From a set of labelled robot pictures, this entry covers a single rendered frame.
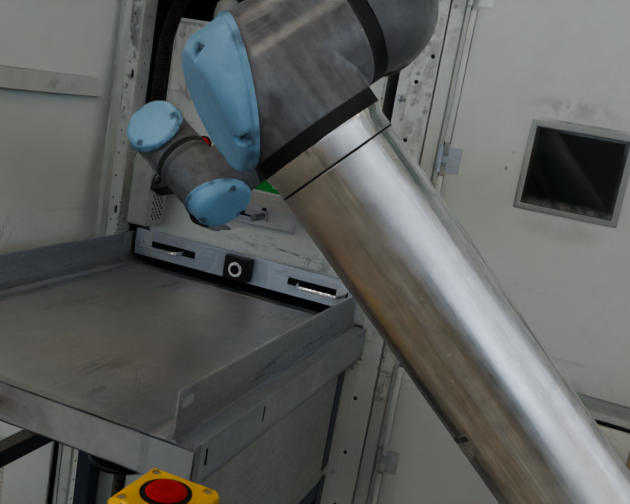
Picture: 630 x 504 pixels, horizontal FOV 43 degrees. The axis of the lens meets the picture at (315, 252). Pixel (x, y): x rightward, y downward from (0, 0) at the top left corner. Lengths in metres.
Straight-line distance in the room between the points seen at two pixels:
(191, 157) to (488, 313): 0.67
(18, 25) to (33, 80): 0.10
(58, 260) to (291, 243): 0.47
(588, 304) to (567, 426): 0.82
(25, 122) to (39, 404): 0.71
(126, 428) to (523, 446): 0.55
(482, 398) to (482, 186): 0.87
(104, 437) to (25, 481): 1.09
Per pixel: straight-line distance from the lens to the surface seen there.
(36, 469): 2.12
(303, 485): 1.58
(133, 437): 1.05
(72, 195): 1.80
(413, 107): 1.54
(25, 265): 1.59
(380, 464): 1.67
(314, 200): 0.63
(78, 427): 1.10
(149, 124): 1.26
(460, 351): 0.65
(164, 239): 1.81
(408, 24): 0.69
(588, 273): 1.49
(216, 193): 1.17
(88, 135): 1.80
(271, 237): 1.70
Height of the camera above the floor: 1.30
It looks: 12 degrees down
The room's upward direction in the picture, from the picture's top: 10 degrees clockwise
